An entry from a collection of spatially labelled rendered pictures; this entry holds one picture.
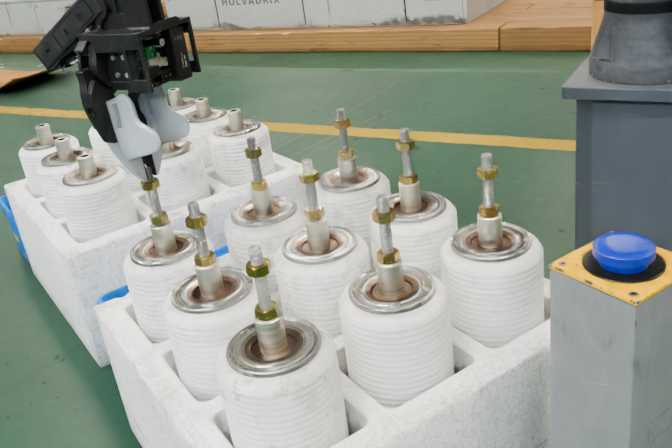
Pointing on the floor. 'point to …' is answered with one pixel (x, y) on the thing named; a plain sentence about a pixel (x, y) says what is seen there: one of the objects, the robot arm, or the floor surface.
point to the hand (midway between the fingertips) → (141, 164)
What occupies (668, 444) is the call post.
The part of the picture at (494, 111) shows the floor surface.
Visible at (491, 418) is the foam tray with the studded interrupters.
